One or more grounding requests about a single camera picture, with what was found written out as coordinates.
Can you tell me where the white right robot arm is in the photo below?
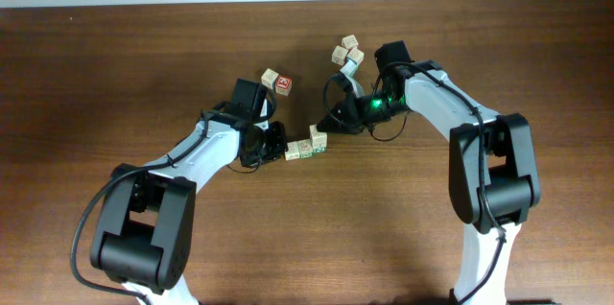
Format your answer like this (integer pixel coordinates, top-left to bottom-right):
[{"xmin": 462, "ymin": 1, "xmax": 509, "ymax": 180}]
[{"xmin": 317, "ymin": 41, "xmax": 541, "ymax": 305}]

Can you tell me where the wooden block rear plain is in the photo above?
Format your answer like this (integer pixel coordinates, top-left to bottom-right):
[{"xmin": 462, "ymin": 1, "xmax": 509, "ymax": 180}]
[{"xmin": 342, "ymin": 35, "xmax": 359, "ymax": 50}]

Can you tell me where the wooden block green N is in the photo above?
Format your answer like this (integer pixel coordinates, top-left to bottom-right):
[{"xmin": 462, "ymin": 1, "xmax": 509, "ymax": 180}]
[{"xmin": 309, "ymin": 125, "xmax": 328, "ymax": 153}]

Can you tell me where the wooden block red E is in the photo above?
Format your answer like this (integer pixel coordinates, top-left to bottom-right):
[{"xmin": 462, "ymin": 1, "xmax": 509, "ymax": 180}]
[{"xmin": 274, "ymin": 75, "xmax": 293, "ymax": 96}]

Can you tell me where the plain wooden picture block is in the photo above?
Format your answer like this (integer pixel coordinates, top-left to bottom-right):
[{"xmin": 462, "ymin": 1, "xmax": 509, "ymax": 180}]
[{"xmin": 285, "ymin": 141, "xmax": 300, "ymax": 161}]

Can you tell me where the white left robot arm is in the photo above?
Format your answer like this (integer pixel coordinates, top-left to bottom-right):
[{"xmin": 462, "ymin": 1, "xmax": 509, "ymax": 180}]
[{"xmin": 90, "ymin": 79, "xmax": 287, "ymax": 304}]

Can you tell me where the wooden block blue side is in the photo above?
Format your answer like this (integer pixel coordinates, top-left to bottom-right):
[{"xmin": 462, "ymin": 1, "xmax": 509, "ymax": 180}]
[{"xmin": 261, "ymin": 68, "xmax": 279, "ymax": 90}]

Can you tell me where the wooden block blue letter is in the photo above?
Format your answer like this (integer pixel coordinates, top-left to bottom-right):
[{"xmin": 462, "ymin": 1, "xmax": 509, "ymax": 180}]
[{"xmin": 346, "ymin": 47, "xmax": 365, "ymax": 66}]

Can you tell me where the wooden block green R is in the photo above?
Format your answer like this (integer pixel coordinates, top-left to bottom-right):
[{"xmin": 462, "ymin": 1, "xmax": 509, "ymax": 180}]
[{"xmin": 297, "ymin": 139, "xmax": 314, "ymax": 158}]

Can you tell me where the wooden block red side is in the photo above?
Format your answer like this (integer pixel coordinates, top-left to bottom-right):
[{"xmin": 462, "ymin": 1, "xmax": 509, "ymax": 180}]
[{"xmin": 331, "ymin": 45, "xmax": 349, "ymax": 66}]

